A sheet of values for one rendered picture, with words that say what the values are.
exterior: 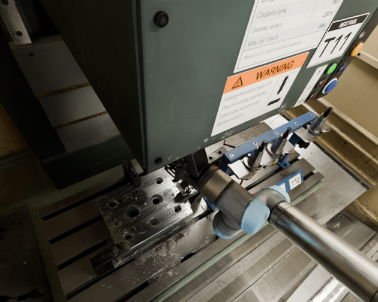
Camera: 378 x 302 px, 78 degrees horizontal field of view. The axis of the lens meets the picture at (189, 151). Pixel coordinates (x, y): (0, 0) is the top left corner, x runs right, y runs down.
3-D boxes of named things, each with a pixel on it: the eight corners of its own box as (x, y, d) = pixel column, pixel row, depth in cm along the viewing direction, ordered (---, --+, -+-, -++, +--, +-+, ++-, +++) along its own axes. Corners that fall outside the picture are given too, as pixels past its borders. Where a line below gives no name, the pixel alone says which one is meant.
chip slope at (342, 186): (339, 208, 139) (371, 187, 119) (256, 277, 111) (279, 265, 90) (243, 115, 181) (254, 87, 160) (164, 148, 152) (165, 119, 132)
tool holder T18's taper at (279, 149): (278, 142, 82) (286, 130, 77) (285, 152, 80) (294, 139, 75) (267, 145, 81) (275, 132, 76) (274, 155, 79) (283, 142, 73)
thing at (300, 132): (315, 139, 88) (316, 138, 88) (306, 144, 86) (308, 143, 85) (301, 127, 91) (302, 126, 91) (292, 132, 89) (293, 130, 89)
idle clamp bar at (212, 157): (225, 160, 116) (229, 152, 111) (184, 186, 105) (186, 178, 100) (219, 153, 118) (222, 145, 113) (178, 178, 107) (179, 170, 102)
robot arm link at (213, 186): (217, 195, 50) (237, 172, 54) (201, 181, 51) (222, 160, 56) (209, 208, 56) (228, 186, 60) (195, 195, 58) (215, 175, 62)
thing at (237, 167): (252, 175, 75) (253, 174, 74) (240, 183, 72) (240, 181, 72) (238, 160, 78) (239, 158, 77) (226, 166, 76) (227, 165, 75)
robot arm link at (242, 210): (245, 242, 54) (260, 231, 47) (209, 210, 57) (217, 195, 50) (262, 217, 58) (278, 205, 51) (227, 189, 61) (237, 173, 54)
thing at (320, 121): (313, 122, 92) (323, 109, 86) (323, 129, 90) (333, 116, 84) (306, 126, 90) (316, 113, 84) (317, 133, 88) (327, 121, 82)
